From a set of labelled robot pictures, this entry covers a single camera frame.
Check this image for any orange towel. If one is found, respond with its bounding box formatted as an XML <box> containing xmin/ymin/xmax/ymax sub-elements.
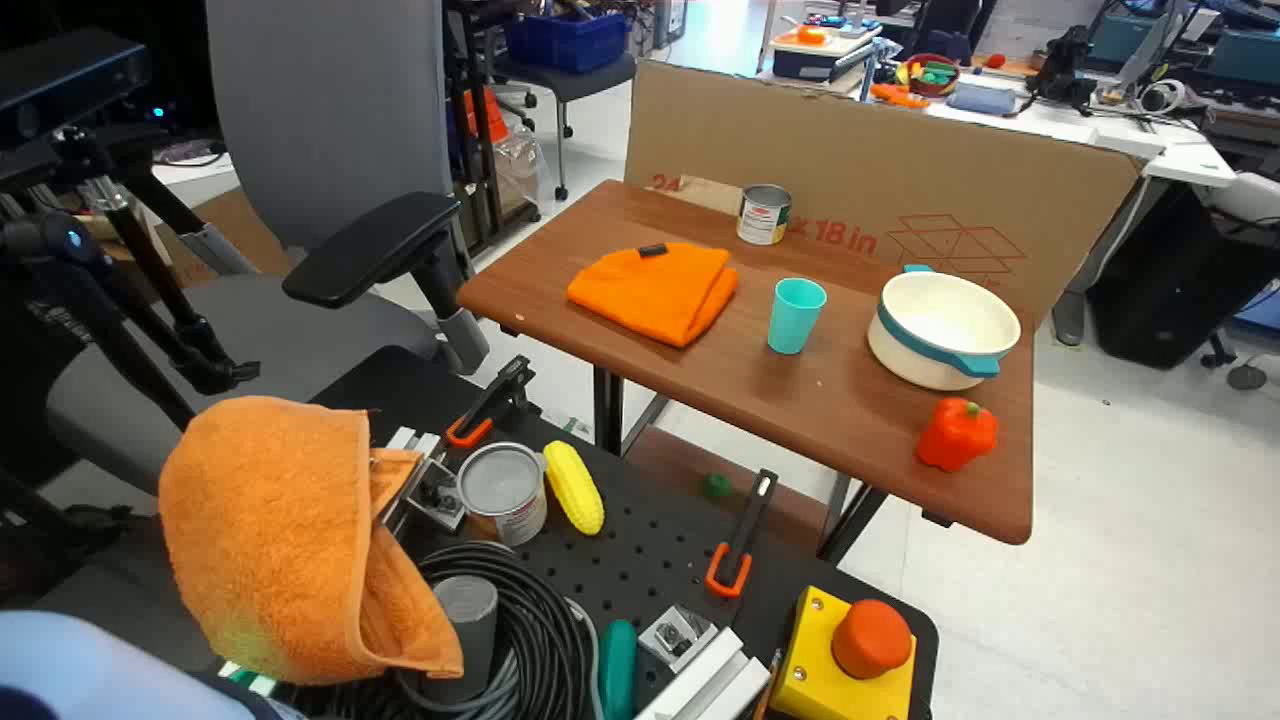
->
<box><xmin>562</xmin><ymin>238</ymin><xmax>745</xmax><ymax>351</ymax></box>

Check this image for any black table leg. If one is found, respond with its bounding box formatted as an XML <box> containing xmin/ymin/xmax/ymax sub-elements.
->
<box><xmin>813</xmin><ymin>475</ymin><xmax>890</xmax><ymax>565</ymax></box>
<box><xmin>590</xmin><ymin>365</ymin><xmax>633</xmax><ymax>455</ymax></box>

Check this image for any teal plastic cup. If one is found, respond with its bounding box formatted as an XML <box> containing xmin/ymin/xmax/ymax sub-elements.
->
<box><xmin>762</xmin><ymin>272</ymin><xmax>831</xmax><ymax>361</ymax></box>

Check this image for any black perforated base board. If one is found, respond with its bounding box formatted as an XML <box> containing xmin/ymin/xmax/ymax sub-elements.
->
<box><xmin>311</xmin><ymin>343</ymin><xmax>939</xmax><ymax>720</ymax></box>

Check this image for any silver metal can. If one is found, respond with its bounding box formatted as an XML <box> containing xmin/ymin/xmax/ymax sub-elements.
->
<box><xmin>730</xmin><ymin>178</ymin><xmax>794</xmax><ymax>247</ymax></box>

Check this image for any silver tin cup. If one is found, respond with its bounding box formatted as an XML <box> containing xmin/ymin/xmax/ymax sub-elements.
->
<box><xmin>452</xmin><ymin>438</ymin><xmax>553</xmax><ymax>548</ymax></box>

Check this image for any brown cardboard board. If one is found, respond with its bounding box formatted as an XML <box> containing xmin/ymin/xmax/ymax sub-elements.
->
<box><xmin>620</xmin><ymin>54</ymin><xmax>1147</xmax><ymax>336</ymax></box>

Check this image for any grey plastic cylinder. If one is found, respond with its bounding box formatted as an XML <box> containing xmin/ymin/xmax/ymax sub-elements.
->
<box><xmin>394</xmin><ymin>572</ymin><xmax>502</xmax><ymax>711</ymax></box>

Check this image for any orange toy bell pepper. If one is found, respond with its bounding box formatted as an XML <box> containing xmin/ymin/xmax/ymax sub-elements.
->
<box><xmin>912</xmin><ymin>394</ymin><xmax>1003</xmax><ymax>475</ymax></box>

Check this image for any blue storage bin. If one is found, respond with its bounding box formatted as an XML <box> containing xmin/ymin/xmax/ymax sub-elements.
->
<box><xmin>502</xmin><ymin>9</ymin><xmax>633</xmax><ymax>76</ymax></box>

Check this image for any yellow box with orange button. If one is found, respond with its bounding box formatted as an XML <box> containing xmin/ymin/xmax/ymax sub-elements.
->
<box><xmin>768</xmin><ymin>580</ymin><xmax>922</xmax><ymax>720</ymax></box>

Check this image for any grey office chair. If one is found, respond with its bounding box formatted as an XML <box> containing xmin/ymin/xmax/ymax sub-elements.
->
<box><xmin>42</xmin><ymin>0</ymin><xmax>490</xmax><ymax>494</ymax></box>

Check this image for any orange crumpled cloth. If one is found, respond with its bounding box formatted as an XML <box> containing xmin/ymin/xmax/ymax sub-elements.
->
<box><xmin>157</xmin><ymin>393</ymin><xmax>469</xmax><ymax>688</ymax></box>

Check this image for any black tripod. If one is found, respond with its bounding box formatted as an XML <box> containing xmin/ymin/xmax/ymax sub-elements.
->
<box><xmin>0</xmin><ymin>123</ymin><xmax>265</xmax><ymax>433</ymax></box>

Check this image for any white cluttered desk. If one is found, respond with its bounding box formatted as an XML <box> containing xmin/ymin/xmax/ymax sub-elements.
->
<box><xmin>917</xmin><ymin>71</ymin><xmax>1245</xmax><ymax>191</ymax></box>

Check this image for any pale blue plastic housing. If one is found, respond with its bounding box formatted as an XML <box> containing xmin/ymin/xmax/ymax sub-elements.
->
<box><xmin>0</xmin><ymin>608</ymin><xmax>273</xmax><ymax>720</ymax></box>

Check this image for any black clamp with orange handle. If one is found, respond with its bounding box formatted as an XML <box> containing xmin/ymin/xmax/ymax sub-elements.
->
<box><xmin>445</xmin><ymin>351</ymin><xmax>540</xmax><ymax>455</ymax></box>
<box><xmin>699</xmin><ymin>462</ymin><xmax>780</xmax><ymax>604</ymax></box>

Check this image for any silver metal bracket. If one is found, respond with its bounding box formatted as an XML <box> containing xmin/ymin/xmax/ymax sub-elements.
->
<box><xmin>380</xmin><ymin>423</ymin><xmax>470</xmax><ymax>537</ymax></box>

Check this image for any black coiled cable bundle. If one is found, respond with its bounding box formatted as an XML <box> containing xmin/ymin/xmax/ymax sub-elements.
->
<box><xmin>282</xmin><ymin>537</ymin><xmax>597</xmax><ymax>720</ymax></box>

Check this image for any white bowl with teal handles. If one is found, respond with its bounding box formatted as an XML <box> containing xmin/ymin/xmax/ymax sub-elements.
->
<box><xmin>863</xmin><ymin>261</ymin><xmax>1022</xmax><ymax>394</ymax></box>

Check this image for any teal tool handle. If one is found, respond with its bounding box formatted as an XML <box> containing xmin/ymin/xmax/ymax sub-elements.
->
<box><xmin>597</xmin><ymin>616</ymin><xmax>638</xmax><ymax>720</ymax></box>

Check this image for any aluminium extrusion bracket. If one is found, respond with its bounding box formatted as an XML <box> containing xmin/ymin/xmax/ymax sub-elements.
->
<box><xmin>633</xmin><ymin>604</ymin><xmax>774</xmax><ymax>720</ymax></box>

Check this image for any black camera box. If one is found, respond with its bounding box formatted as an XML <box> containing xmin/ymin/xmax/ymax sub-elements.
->
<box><xmin>0</xmin><ymin>26</ymin><xmax>153</xmax><ymax>150</ymax></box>

